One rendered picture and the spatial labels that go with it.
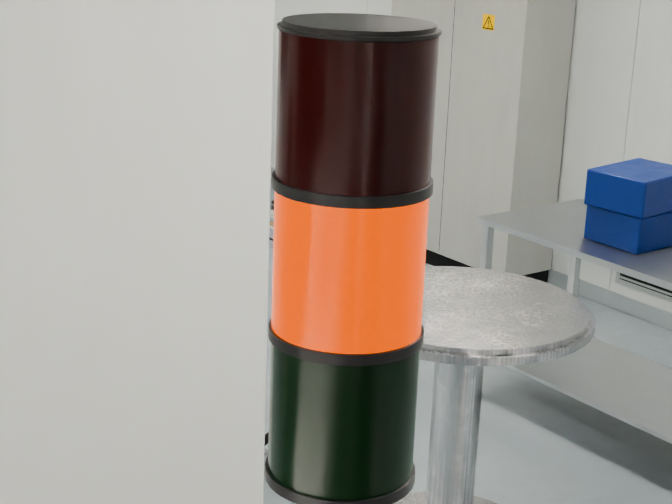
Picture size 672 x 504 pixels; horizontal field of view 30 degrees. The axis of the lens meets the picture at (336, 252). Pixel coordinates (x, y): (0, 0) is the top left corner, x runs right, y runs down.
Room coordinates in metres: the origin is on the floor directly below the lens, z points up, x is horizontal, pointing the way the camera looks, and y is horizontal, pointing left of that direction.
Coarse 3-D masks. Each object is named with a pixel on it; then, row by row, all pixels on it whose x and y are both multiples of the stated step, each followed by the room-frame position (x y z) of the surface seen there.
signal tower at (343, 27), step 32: (288, 32) 0.37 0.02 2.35; (320, 32) 0.36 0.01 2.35; (352, 32) 0.36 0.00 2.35; (384, 32) 0.36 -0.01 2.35; (416, 32) 0.36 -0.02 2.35; (288, 192) 0.36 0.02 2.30; (416, 192) 0.36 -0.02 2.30; (288, 352) 0.36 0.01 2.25; (320, 352) 0.36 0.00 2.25; (384, 352) 0.36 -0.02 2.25
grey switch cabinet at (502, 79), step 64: (448, 0) 7.62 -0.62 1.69; (512, 0) 7.19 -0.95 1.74; (448, 64) 7.59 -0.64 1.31; (512, 64) 7.16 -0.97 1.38; (448, 128) 7.56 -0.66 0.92; (512, 128) 7.13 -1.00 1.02; (448, 192) 7.53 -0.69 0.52; (512, 192) 7.10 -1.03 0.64; (448, 256) 7.50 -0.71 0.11; (512, 256) 7.13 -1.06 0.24
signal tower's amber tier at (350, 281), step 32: (288, 224) 0.36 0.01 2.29; (320, 224) 0.36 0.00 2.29; (352, 224) 0.35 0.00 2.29; (384, 224) 0.36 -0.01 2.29; (416, 224) 0.37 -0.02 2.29; (288, 256) 0.36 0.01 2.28; (320, 256) 0.36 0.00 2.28; (352, 256) 0.36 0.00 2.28; (384, 256) 0.36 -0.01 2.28; (416, 256) 0.37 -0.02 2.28; (288, 288) 0.36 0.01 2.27; (320, 288) 0.36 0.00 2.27; (352, 288) 0.36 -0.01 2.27; (384, 288) 0.36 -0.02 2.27; (416, 288) 0.37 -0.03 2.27; (288, 320) 0.36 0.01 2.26; (320, 320) 0.36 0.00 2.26; (352, 320) 0.36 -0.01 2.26; (384, 320) 0.36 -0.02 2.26; (416, 320) 0.37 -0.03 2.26; (352, 352) 0.36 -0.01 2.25
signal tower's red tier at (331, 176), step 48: (288, 48) 0.37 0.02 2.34; (336, 48) 0.36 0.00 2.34; (384, 48) 0.36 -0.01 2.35; (432, 48) 0.37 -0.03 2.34; (288, 96) 0.37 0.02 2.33; (336, 96) 0.36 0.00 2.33; (384, 96) 0.36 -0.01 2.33; (432, 96) 0.37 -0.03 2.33; (288, 144) 0.37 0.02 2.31; (336, 144) 0.36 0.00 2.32; (384, 144) 0.36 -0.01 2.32; (432, 144) 0.38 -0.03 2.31; (336, 192) 0.36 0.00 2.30; (384, 192) 0.36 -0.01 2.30
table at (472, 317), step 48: (432, 288) 4.39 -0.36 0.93; (480, 288) 4.41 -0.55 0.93; (528, 288) 4.43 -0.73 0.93; (432, 336) 3.88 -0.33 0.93; (480, 336) 3.90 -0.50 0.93; (528, 336) 3.92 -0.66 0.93; (576, 336) 3.96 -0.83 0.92; (480, 384) 4.18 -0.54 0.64; (432, 432) 4.20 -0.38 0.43; (432, 480) 4.18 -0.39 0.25
